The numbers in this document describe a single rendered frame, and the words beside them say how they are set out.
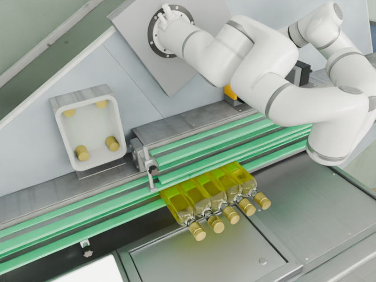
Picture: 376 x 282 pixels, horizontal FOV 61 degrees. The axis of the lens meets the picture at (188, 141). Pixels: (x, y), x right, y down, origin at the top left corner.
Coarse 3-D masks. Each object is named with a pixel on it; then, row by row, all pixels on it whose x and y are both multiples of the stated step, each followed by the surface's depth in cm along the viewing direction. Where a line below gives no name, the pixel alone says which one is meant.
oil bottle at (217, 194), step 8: (200, 176) 107; (208, 176) 107; (200, 184) 104; (208, 184) 104; (216, 184) 104; (208, 192) 101; (216, 192) 101; (224, 192) 101; (216, 200) 99; (224, 200) 100; (216, 208) 100
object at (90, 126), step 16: (112, 96) 93; (80, 112) 98; (96, 112) 100; (112, 112) 98; (64, 128) 94; (80, 128) 100; (96, 128) 103; (112, 128) 105; (64, 144) 93; (80, 144) 103; (96, 144) 106; (96, 160) 102; (112, 160) 103
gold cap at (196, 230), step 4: (192, 224) 92; (196, 224) 92; (192, 228) 92; (196, 228) 91; (200, 228) 91; (192, 232) 91; (196, 232) 90; (200, 232) 90; (204, 232) 91; (196, 236) 90; (200, 236) 91; (204, 236) 92; (196, 240) 91; (200, 240) 92
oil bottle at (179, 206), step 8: (176, 184) 105; (160, 192) 107; (168, 192) 102; (176, 192) 102; (168, 200) 100; (176, 200) 99; (184, 200) 99; (168, 208) 103; (176, 208) 97; (184, 208) 96; (192, 208) 96; (176, 216) 97; (184, 216) 95; (192, 216) 96; (184, 224) 96
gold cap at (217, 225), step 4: (212, 216) 94; (216, 216) 94; (208, 220) 94; (212, 220) 92; (216, 220) 92; (220, 220) 92; (212, 224) 92; (216, 224) 90; (220, 224) 91; (212, 228) 92; (216, 228) 91; (220, 228) 91; (216, 232) 91
